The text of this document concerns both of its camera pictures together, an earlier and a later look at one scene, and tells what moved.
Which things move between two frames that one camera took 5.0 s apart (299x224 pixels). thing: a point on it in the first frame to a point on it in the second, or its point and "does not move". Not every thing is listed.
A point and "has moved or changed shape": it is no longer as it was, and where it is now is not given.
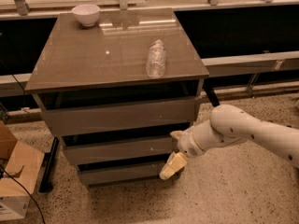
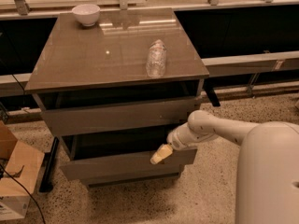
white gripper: (187, 144) to (177, 141)
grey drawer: (91, 152) has moved or changed shape
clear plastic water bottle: (156, 61) does not move
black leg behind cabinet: (210, 92) does not move
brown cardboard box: (24, 164) does not move
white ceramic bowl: (87, 14) does not move
